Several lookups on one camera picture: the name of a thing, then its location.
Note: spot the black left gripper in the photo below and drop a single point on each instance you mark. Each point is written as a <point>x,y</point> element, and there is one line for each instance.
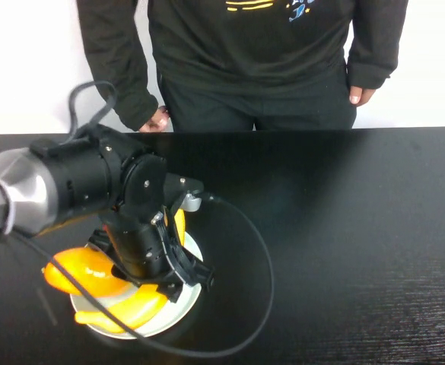
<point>138,243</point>

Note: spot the yellow plastic banana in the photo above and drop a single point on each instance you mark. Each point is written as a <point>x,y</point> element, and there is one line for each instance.
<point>138,308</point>

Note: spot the left robot arm silver black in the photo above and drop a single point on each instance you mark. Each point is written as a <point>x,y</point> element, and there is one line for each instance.
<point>74,178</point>

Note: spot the person's left sleeved forearm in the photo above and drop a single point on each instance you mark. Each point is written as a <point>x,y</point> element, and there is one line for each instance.
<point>376,49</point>

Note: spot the person's right sleeved forearm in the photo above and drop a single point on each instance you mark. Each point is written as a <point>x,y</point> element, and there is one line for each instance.
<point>123,76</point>

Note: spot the person's black trousers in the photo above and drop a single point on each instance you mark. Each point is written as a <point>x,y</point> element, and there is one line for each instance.
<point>283,110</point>

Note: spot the person's black printed sweater torso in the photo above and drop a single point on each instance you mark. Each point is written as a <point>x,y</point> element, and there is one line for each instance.
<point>245,45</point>

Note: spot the person's right hand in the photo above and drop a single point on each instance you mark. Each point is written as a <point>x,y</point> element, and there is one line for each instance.
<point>155,122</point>

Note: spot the person's left hand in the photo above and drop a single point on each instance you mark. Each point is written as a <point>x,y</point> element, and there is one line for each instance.
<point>360,96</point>

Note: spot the round grey plate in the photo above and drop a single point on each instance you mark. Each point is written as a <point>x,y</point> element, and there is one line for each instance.
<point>176,312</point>

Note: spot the yellow orange plastic mango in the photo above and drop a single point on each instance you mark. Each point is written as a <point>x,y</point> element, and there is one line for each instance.
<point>89,266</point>

